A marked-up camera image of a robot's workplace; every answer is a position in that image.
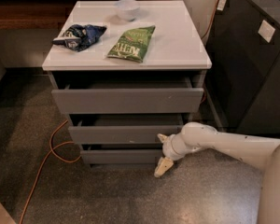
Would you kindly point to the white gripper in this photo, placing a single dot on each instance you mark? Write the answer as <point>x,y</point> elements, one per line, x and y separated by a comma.
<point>168,147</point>

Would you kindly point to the white label on cabinet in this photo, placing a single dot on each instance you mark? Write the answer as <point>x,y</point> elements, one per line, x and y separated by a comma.
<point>266,31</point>

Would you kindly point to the grey drawer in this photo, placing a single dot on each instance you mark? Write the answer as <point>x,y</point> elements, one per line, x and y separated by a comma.
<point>123,129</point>
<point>121,154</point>
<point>123,97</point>

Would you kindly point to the grey middle drawer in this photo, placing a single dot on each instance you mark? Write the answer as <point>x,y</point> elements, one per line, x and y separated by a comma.
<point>123,129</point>

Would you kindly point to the white tag on cable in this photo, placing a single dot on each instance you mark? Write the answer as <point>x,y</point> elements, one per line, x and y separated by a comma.
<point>221,4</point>

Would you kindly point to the blue crumpled chip bag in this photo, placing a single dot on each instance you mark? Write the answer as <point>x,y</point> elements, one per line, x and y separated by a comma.
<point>79,37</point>

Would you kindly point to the grey three-drawer cabinet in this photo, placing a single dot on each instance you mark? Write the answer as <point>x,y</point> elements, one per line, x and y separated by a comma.
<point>175,49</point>

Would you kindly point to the white bowl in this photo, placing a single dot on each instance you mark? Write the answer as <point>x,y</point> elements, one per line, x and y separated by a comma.
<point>127,10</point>

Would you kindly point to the grey bottom drawer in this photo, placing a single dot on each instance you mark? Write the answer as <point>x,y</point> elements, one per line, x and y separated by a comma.
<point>121,154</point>

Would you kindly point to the dark grey bin cabinet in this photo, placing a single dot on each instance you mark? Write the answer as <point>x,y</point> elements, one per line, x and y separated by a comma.
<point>245,73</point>

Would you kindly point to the green chip bag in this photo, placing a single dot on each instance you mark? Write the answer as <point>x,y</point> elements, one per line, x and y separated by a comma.
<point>133,44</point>

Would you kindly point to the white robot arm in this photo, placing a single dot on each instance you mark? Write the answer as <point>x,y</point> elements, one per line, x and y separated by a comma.
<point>262,153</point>

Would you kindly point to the grey top drawer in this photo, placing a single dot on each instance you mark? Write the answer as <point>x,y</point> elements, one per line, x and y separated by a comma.
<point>123,97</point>

